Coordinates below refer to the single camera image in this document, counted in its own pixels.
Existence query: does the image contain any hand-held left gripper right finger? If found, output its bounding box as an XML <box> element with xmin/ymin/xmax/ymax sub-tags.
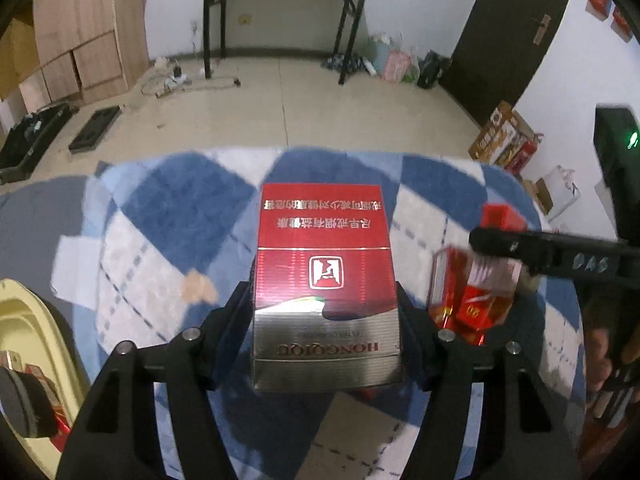
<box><xmin>395</xmin><ymin>280</ymin><xmax>586</xmax><ymax>480</ymax></box>

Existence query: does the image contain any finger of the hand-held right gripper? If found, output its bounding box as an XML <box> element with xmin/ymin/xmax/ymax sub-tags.
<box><xmin>468</xmin><ymin>226</ymin><xmax>640</xmax><ymax>277</ymax></box>

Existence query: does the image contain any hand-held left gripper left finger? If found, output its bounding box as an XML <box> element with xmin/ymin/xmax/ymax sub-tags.
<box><xmin>55</xmin><ymin>280</ymin><xmax>256</xmax><ymax>480</ymax></box>

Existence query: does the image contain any red cigarette pack gold print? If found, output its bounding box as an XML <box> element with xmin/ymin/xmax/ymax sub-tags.
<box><xmin>452</xmin><ymin>260</ymin><xmax>518</xmax><ymax>346</ymax></box>

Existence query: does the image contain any red and silver cigarette pack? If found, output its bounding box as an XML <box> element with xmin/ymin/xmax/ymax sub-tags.
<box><xmin>250</xmin><ymin>182</ymin><xmax>405</xmax><ymax>393</ymax></box>

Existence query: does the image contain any yellow plastic basin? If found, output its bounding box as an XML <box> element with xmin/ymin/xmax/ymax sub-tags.
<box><xmin>0</xmin><ymin>277</ymin><xmax>92</xmax><ymax>478</ymax></box>

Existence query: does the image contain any person's right hand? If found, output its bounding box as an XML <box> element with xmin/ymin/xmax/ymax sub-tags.
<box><xmin>582</xmin><ymin>297</ymin><xmax>640</xmax><ymax>401</ymax></box>

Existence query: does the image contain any white paper bag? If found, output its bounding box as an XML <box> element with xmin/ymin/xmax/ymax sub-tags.
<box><xmin>542</xmin><ymin>165</ymin><xmax>582</xmax><ymax>217</ymax></box>

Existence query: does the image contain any small brown cardboard box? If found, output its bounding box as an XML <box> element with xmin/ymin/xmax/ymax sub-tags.
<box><xmin>522</xmin><ymin>177</ymin><xmax>553</xmax><ymax>214</ymax></box>

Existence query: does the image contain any colourful cardboard box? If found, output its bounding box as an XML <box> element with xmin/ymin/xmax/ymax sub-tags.
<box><xmin>468</xmin><ymin>101</ymin><xmax>544</xmax><ymax>171</ymax></box>

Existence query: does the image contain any blue white checked blanket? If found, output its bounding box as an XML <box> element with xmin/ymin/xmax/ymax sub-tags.
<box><xmin>50</xmin><ymin>147</ymin><xmax>588</xmax><ymax>480</ymax></box>

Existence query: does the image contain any pale white cloth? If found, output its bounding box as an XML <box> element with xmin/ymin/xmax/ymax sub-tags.
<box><xmin>52</xmin><ymin>232</ymin><xmax>107</xmax><ymax>307</ymax></box>

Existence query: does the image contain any dark door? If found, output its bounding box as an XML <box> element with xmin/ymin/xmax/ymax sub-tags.
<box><xmin>442</xmin><ymin>0</ymin><xmax>578</xmax><ymax>126</ymax></box>

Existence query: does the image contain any black bag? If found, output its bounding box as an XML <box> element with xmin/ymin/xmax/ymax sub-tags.
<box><xmin>417</xmin><ymin>51</ymin><xmax>451</xmax><ymax>90</ymax></box>

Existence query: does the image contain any dark grey bed sheet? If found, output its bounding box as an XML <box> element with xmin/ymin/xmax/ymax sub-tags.
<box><xmin>0</xmin><ymin>175</ymin><xmax>106</xmax><ymax>351</ymax></box>

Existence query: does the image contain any black foam tray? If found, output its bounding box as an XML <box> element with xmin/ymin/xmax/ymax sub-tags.
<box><xmin>68</xmin><ymin>105</ymin><xmax>122</xmax><ymax>152</ymax></box>

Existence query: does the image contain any pink bag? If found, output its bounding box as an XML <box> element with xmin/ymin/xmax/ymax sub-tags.
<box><xmin>382</xmin><ymin>50</ymin><xmax>418</xmax><ymax>83</ymax></box>

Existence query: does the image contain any light green bag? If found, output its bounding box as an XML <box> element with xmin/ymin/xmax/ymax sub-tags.
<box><xmin>367</xmin><ymin>35</ymin><xmax>396</xmax><ymax>73</ymax></box>

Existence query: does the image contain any dark patterned cloth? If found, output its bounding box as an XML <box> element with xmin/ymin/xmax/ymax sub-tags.
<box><xmin>320</xmin><ymin>52</ymin><xmax>368</xmax><ymax>74</ymax></box>

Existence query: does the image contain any black case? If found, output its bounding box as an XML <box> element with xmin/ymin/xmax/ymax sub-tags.
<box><xmin>0</xmin><ymin>102</ymin><xmax>73</xmax><ymax>183</ymax></box>

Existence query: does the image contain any wooden wardrobe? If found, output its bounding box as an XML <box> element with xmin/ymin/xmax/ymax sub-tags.
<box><xmin>30</xmin><ymin>0</ymin><xmax>151</xmax><ymax>107</ymax></box>

